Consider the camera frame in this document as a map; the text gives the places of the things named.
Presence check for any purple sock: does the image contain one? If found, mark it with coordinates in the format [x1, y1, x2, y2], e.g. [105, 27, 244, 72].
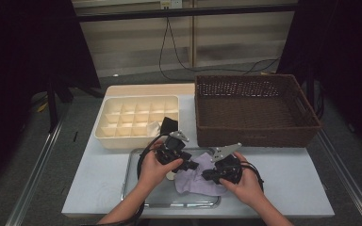
[173, 152, 230, 198]

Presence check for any clear plastic box lid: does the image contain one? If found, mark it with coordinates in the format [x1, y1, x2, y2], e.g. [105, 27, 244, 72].
[121, 146, 222, 209]

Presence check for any white wall power outlet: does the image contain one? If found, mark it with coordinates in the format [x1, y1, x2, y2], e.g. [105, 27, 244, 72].
[159, 0, 183, 9]

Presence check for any black metal stand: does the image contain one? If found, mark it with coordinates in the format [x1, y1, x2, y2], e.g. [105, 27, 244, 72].
[46, 74, 105, 133]

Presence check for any person's left hand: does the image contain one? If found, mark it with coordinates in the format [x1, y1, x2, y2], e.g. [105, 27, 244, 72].
[137, 139, 184, 191]

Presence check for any brown woven basket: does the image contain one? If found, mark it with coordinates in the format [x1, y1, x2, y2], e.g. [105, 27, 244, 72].
[193, 73, 322, 149]

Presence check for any cream divided storage box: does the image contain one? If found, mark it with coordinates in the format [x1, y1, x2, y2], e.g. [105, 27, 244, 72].
[93, 94, 181, 151]

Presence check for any light wooden board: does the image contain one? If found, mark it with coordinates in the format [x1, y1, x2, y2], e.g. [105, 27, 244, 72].
[104, 83, 196, 98]

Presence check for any black wall cable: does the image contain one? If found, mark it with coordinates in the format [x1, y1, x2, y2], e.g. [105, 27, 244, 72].
[158, 17, 177, 82]
[168, 17, 281, 75]

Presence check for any person's right hand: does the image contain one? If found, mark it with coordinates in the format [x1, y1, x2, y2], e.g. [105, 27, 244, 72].
[219, 152, 265, 208]

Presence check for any left hand-held gripper cable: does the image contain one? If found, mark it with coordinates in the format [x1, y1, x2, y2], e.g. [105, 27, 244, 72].
[84, 133, 171, 226]

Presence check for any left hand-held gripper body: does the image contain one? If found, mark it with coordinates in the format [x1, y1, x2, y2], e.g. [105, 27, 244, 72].
[155, 130, 190, 166]

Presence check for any black horizontal bar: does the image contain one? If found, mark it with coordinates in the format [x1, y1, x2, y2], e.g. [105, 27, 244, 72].
[74, 3, 300, 23]

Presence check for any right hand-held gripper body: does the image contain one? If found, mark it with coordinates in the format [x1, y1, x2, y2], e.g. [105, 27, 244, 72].
[210, 142, 243, 185]

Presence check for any black curtain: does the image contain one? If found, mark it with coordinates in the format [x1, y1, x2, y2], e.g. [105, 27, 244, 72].
[276, 0, 362, 159]
[0, 0, 102, 197]

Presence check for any black sock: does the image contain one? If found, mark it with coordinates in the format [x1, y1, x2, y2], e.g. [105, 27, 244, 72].
[159, 116, 180, 137]

